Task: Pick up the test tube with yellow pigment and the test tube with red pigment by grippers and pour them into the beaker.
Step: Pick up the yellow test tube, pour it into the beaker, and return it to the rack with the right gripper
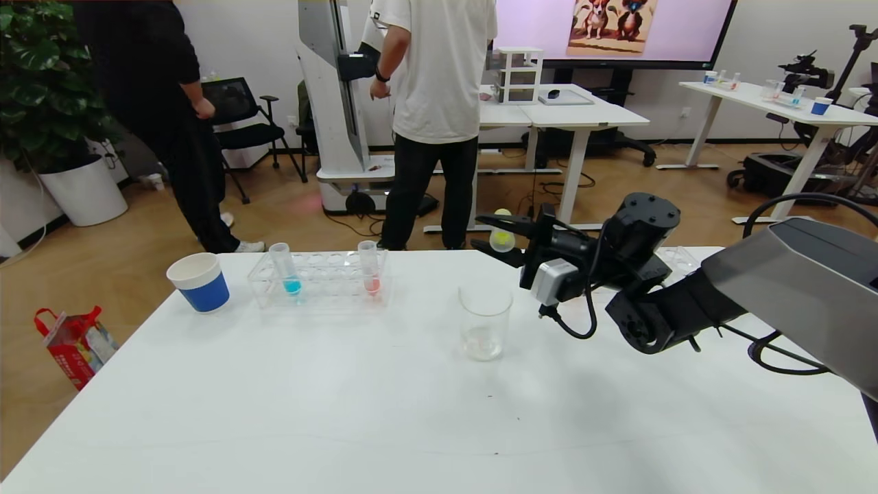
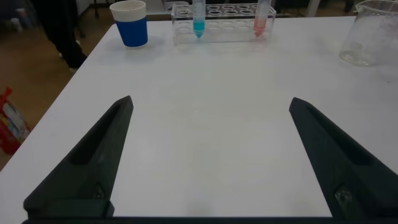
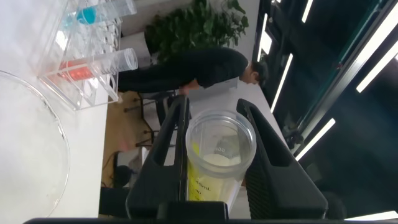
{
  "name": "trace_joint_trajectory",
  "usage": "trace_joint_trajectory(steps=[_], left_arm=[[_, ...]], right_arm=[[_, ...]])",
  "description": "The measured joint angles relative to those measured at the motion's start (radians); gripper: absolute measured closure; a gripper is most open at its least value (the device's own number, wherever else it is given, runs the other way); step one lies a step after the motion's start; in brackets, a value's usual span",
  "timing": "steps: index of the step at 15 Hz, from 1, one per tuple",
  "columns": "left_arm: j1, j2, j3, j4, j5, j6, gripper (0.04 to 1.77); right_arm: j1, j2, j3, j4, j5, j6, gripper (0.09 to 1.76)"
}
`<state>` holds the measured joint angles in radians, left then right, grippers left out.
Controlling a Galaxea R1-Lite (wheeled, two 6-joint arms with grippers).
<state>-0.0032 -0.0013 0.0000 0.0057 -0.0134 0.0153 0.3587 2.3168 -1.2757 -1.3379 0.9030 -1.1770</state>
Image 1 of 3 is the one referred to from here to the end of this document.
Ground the large wall display screen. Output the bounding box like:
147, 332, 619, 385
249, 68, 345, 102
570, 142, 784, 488
494, 0, 738, 71

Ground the red pigment test tube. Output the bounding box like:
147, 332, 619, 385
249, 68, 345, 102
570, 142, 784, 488
357, 240, 382, 297

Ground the red shopping bag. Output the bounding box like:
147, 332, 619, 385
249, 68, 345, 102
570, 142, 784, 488
35, 307, 119, 392

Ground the black office chair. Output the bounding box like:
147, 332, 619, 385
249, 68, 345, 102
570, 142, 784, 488
202, 77, 308, 205

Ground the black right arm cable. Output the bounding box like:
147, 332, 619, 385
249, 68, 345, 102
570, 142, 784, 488
743, 193, 878, 376

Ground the long white desk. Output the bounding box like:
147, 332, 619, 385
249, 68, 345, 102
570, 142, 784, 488
655, 82, 878, 226

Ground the white drawer organizer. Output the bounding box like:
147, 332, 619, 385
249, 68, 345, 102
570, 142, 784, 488
493, 47, 544, 106

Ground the clear plastic test tube rack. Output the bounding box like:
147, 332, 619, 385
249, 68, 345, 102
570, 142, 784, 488
248, 250, 392, 309
658, 246, 707, 275

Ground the person in black clothes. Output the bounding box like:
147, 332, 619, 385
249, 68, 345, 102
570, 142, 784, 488
72, 0, 266, 255

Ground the clear glass beaker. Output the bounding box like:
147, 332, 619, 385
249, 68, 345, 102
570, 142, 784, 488
458, 281, 514, 362

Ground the person in white shirt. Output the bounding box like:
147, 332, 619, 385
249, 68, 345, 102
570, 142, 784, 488
370, 0, 498, 251

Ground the white plant pot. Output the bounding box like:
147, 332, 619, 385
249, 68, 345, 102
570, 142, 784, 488
38, 154, 129, 228

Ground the blue pigment test tube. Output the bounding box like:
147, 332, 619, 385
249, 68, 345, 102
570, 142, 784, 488
270, 243, 303, 298

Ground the grey mouse pad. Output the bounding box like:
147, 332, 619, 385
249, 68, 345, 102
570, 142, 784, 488
537, 91, 595, 108

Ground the yellow pigment test tube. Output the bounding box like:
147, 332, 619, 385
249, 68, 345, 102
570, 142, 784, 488
489, 209, 517, 253

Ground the green potted plant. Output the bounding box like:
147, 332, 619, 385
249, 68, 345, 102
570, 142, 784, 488
0, 0, 121, 174

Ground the black display stand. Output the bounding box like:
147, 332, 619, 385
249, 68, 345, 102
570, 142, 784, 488
521, 69, 657, 169

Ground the white standing desk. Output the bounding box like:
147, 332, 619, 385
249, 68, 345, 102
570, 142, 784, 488
516, 86, 650, 234
473, 103, 536, 234

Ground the black floor cable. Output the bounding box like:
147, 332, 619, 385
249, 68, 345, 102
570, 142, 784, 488
514, 172, 597, 224

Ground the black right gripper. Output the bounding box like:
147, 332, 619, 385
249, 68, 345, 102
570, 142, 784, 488
470, 202, 600, 290

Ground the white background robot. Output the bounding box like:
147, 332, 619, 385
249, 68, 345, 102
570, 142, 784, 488
295, 0, 405, 215

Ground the blue white paper cup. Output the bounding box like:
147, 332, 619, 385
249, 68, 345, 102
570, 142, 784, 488
166, 252, 230, 314

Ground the black tripod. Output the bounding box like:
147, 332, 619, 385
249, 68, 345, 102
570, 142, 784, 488
823, 25, 878, 104

